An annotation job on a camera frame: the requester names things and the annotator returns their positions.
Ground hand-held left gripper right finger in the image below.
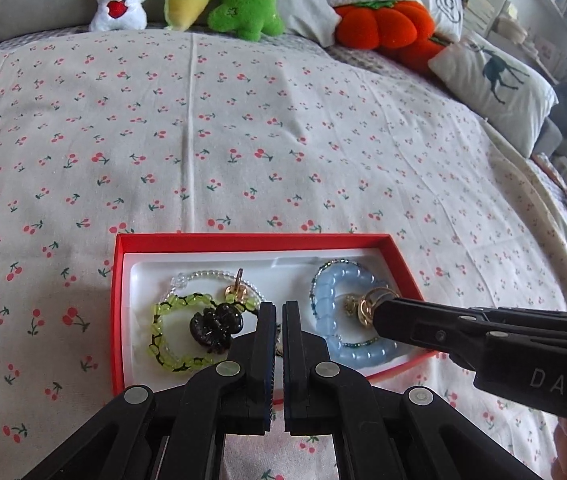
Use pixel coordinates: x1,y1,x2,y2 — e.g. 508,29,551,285
283,301,544,480

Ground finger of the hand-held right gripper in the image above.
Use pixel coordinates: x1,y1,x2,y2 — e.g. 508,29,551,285
373,299,484,368

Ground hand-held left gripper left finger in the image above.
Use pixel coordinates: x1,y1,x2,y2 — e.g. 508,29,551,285
20,302,276,480

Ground gold rings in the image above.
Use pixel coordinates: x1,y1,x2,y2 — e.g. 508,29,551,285
346,287,389,328

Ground light blue bead bracelet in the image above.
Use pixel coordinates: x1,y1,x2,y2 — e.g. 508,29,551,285
313,265,409,368

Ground lime bead bracelet with pendant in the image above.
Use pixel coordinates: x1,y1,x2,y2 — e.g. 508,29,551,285
150,267,264,373

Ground red box with white insert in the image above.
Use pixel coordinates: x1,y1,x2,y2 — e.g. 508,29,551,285
110,232,437,406

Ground black hair claw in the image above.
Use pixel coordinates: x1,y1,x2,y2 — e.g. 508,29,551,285
186,302,244,356

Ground floral quilt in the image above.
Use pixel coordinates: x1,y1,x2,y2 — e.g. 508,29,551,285
531,152,567,241

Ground deer print pillow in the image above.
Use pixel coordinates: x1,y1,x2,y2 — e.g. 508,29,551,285
428,30,559,158

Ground cherry print bedsheet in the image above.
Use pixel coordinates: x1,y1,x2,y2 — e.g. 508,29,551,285
0,25,567,480

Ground orange pumpkin plush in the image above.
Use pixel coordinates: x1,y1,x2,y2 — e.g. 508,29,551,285
333,0,451,78

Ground stack of books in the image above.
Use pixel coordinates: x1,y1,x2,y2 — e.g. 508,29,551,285
456,0,497,36

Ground green plush toy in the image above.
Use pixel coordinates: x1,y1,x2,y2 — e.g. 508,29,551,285
207,0,285,42

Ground thin green bead bracelet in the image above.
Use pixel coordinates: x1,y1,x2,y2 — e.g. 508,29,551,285
310,259,394,356

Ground clear bead bracelet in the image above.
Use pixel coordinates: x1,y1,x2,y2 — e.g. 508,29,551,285
163,269,264,367

